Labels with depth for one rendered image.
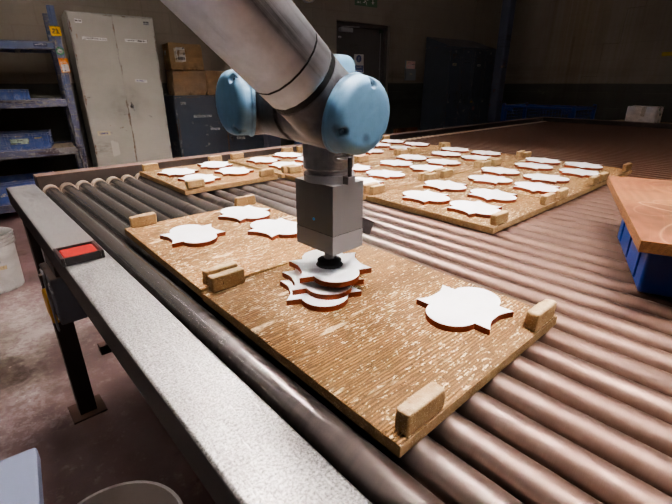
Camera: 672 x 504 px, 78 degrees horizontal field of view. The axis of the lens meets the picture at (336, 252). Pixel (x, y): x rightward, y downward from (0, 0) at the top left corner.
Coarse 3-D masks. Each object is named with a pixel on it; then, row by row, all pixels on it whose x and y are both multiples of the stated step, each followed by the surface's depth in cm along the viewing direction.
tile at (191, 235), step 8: (192, 224) 95; (208, 224) 95; (176, 232) 90; (184, 232) 90; (192, 232) 90; (200, 232) 90; (208, 232) 90; (216, 232) 90; (224, 232) 91; (168, 240) 88; (176, 240) 86; (184, 240) 86; (192, 240) 86; (200, 240) 86; (208, 240) 86; (216, 240) 88
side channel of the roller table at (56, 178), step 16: (448, 128) 296; (464, 128) 310; (480, 128) 325; (160, 160) 172; (176, 160) 173; (192, 160) 178; (224, 160) 188; (48, 176) 145; (64, 176) 148; (80, 176) 151; (96, 176) 155
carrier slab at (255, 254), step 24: (192, 216) 104; (216, 216) 104; (288, 216) 104; (144, 240) 88; (240, 240) 88; (264, 240) 88; (288, 240) 88; (168, 264) 77; (192, 264) 77; (216, 264) 77; (240, 264) 77; (264, 264) 77; (192, 288) 70
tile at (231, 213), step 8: (224, 208) 108; (232, 208) 108; (240, 208) 108; (248, 208) 108; (256, 208) 108; (264, 208) 108; (224, 216) 101; (232, 216) 101; (240, 216) 101; (248, 216) 101; (256, 216) 101; (264, 216) 101
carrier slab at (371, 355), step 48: (240, 288) 68; (384, 288) 68; (432, 288) 68; (288, 336) 55; (336, 336) 55; (384, 336) 55; (432, 336) 55; (480, 336) 55; (528, 336) 55; (336, 384) 46; (384, 384) 46; (480, 384) 47; (384, 432) 40
